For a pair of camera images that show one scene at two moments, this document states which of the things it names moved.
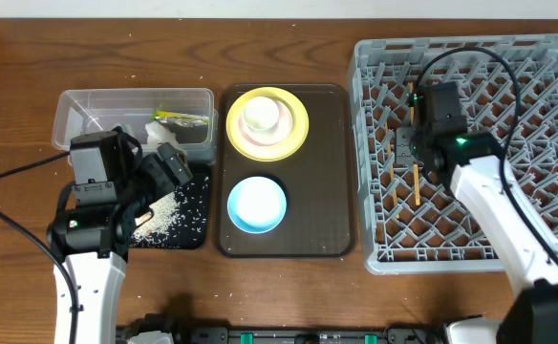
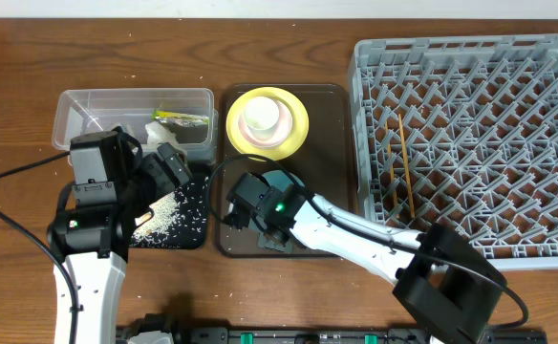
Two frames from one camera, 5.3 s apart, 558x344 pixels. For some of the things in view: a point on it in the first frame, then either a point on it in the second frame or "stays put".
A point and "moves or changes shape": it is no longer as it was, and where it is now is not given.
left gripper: (181, 170) stays put
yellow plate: (268, 153) stays put
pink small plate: (272, 136) stays put
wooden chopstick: (391, 168) stays put
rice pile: (178, 219) stays put
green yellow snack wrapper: (180, 118) stays put
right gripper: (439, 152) → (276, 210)
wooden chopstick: (415, 166) → (405, 169)
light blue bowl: (256, 204) moves or changes shape
